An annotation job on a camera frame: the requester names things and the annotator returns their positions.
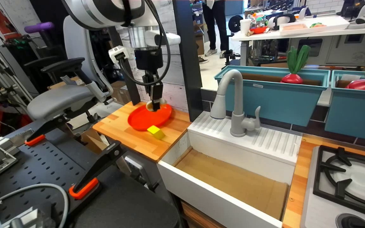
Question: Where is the small white teddy bear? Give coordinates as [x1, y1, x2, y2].
[146, 98, 167, 112]

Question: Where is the red plate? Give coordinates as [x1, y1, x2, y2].
[127, 103, 173, 131]

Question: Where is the yellow block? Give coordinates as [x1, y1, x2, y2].
[147, 125, 166, 140]

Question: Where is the person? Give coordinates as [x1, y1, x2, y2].
[201, 0, 231, 58]

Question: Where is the toy kitchen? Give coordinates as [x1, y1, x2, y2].
[93, 0, 365, 228]

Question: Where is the grey toy tap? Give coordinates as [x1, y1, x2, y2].
[210, 69, 262, 138]

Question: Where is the grey office chair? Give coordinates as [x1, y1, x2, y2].
[26, 15, 114, 128]

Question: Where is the white paper cup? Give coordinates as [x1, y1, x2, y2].
[239, 18, 252, 35]

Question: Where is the black office chair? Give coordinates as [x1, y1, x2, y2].
[23, 30, 63, 83]

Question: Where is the purple foam roll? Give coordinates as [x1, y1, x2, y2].
[24, 22, 55, 34]

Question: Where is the black and orange clamp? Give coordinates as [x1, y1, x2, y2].
[68, 141, 126, 200]
[24, 115, 71, 147]

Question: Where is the grey tap lever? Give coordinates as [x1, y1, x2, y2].
[243, 106, 262, 131]

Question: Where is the teal planter box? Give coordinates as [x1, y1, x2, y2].
[214, 65, 330, 127]
[324, 70, 365, 143]

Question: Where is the white toy sink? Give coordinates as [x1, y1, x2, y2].
[157, 111, 303, 228]

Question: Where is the white table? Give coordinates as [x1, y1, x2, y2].
[231, 15, 365, 67]

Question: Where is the white tray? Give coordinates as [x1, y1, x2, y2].
[279, 22, 318, 36]

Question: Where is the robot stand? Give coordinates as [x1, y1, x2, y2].
[0, 120, 180, 228]

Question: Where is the grey cabinet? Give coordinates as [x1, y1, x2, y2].
[288, 33, 365, 67]

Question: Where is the black stove burner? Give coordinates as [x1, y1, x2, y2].
[313, 145, 365, 221]

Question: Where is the black stove knob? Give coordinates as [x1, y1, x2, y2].
[336, 213, 365, 228]

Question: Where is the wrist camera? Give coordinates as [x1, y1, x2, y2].
[108, 46, 130, 64]

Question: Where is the grey cable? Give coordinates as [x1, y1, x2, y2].
[0, 183, 70, 228]

